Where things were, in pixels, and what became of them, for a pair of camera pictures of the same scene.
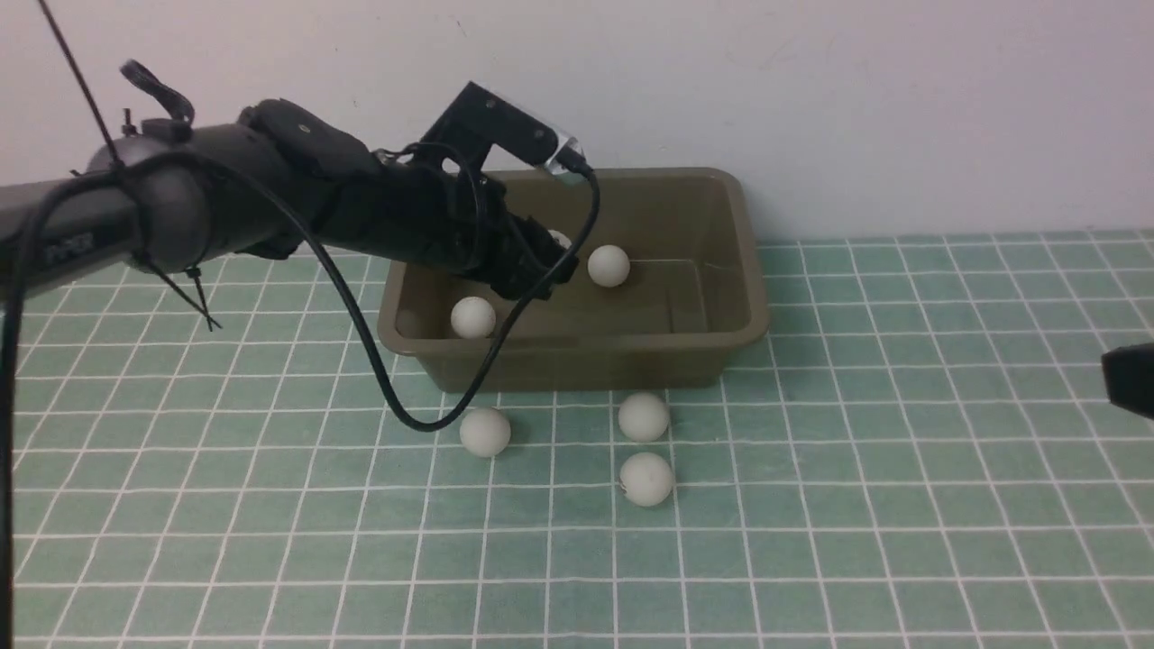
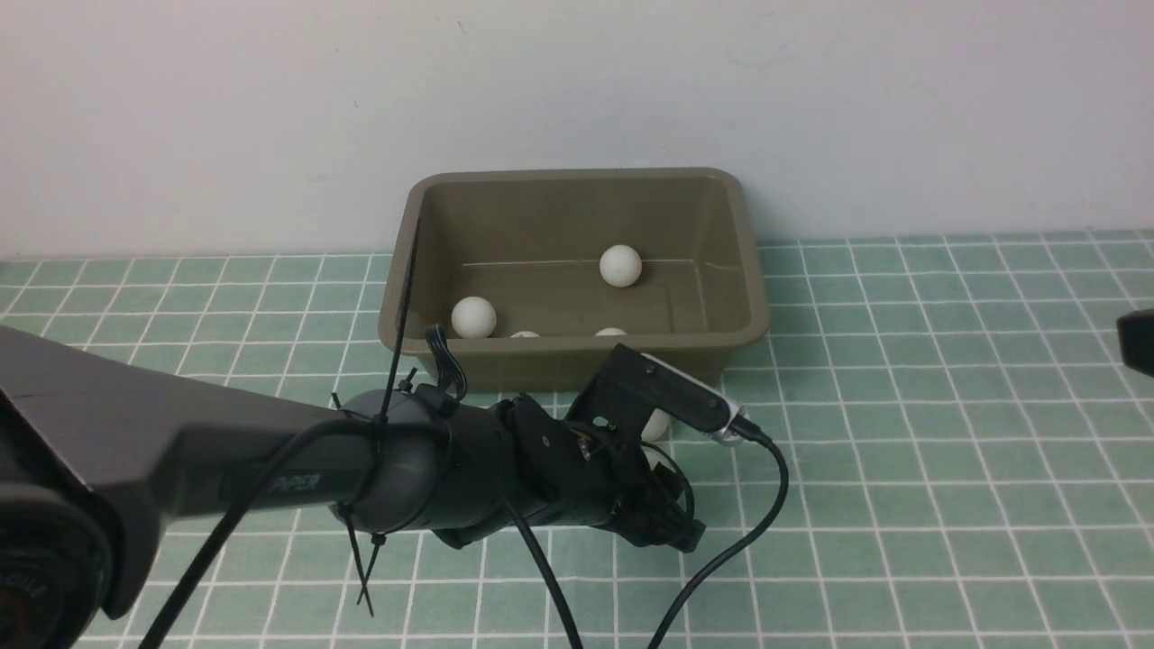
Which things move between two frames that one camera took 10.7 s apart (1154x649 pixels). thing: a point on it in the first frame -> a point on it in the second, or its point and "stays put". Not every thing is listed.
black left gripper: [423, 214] -> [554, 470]
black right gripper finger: [1129, 372] -> [1136, 336]
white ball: [472, 317] stays put
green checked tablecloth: [919, 450] stays put
